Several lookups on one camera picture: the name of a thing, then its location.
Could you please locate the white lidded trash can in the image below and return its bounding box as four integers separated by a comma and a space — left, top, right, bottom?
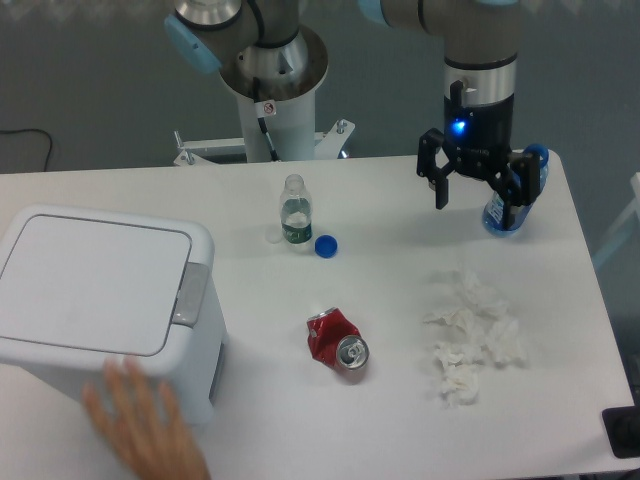
1, 205, 228, 424

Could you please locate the crumpled white tissue pile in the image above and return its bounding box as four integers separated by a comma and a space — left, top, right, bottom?
422, 269, 528, 408

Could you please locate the black floor cable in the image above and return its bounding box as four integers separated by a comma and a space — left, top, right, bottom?
0, 128, 54, 172

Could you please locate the crushed red soda can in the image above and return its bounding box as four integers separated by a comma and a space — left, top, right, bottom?
306, 307, 370, 371

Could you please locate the white furniture frame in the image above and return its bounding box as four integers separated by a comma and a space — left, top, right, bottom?
592, 172, 639, 271

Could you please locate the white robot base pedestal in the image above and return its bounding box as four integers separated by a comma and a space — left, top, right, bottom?
174, 25, 356, 165

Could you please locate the blue bottle cap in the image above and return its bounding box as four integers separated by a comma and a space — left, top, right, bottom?
314, 235, 338, 259

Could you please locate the clear plastic bottle green label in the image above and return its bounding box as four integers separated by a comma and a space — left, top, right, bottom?
280, 174, 312, 245

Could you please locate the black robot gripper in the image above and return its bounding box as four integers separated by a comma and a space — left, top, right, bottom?
416, 94, 540, 211

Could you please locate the white bottle cap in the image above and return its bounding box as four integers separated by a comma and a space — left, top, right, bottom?
265, 230, 282, 244

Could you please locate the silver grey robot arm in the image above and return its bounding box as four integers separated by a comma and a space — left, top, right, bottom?
164, 1, 548, 232

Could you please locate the bare human hand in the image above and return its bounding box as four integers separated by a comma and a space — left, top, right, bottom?
82, 357, 212, 479

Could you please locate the blue plastic water bottle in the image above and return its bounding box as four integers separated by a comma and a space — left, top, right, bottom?
482, 144, 549, 237

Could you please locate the black device at table edge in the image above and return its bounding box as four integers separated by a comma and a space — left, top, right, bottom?
602, 406, 639, 459

